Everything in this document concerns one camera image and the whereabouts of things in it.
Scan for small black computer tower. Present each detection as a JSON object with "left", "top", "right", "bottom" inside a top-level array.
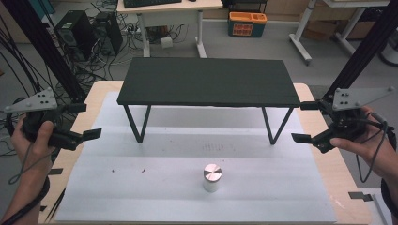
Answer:
[{"left": 93, "top": 11, "right": 124, "bottom": 57}]

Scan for person's left hand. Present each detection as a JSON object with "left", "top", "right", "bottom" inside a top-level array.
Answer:
[{"left": 9, "top": 113, "right": 56, "bottom": 172}]

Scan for white foam mat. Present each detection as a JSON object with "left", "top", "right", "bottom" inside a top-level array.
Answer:
[{"left": 55, "top": 90, "right": 338, "bottom": 224}]

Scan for black keyboard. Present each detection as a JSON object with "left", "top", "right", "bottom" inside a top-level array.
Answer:
[{"left": 122, "top": 0, "right": 183, "bottom": 9}]

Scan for black shelf with wire legs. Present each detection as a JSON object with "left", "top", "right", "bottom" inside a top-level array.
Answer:
[{"left": 116, "top": 56, "right": 301, "bottom": 146}]

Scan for white can with metal lid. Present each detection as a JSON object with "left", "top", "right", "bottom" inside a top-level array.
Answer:
[{"left": 202, "top": 163, "right": 223, "bottom": 193}]

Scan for wooden desk with white legs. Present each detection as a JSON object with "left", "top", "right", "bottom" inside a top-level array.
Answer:
[{"left": 116, "top": 0, "right": 224, "bottom": 59}]

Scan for cardboard boxes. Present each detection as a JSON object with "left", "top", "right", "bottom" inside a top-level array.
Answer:
[{"left": 266, "top": 0, "right": 377, "bottom": 41}]

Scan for tangle of floor cables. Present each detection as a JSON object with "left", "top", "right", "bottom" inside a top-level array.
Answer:
[{"left": 43, "top": 3, "right": 189, "bottom": 83}]

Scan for black metal frame post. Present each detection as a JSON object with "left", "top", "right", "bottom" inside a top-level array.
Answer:
[
  {"left": 324, "top": 0, "right": 398, "bottom": 101},
  {"left": 2, "top": 0, "right": 87, "bottom": 105}
]

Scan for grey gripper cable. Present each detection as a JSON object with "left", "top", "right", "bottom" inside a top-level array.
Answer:
[
  {"left": 8, "top": 142, "right": 48, "bottom": 186},
  {"left": 345, "top": 112, "right": 390, "bottom": 184}
]

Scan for orange and teal toolbox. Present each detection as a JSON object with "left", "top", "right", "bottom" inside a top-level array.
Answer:
[{"left": 227, "top": 11, "right": 268, "bottom": 38}]

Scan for grey right gripper cable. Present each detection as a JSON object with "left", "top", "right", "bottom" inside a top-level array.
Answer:
[{"left": 345, "top": 112, "right": 390, "bottom": 184}]

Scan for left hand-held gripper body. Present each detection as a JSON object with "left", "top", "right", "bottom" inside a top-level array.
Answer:
[{"left": 3, "top": 87, "right": 85, "bottom": 152}]

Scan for white power adapter box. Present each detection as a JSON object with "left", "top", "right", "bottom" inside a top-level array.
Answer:
[{"left": 160, "top": 36, "right": 175, "bottom": 50}]

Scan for black thin rods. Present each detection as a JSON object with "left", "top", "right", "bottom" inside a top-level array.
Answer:
[{"left": 43, "top": 187, "right": 67, "bottom": 224}]

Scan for person's right hand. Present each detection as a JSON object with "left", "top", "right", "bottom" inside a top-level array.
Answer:
[{"left": 329, "top": 105, "right": 398, "bottom": 180}]

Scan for grey left gripper cable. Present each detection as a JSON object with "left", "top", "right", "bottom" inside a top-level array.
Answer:
[{"left": 8, "top": 142, "right": 48, "bottom": 186}]

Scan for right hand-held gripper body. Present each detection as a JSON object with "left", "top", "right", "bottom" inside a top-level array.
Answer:
[{"left": 311, "top": 86, "right": 396, "bottom": 155}]

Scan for white desk frame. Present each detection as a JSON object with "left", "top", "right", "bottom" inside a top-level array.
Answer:
[{"left": 288, "top": 0, "right": 391, "bottom": 67}]

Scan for large black computer tower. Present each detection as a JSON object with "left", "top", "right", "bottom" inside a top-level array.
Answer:
[{"left": 54, "top": 9, "right": 96, "bottom": 63}]

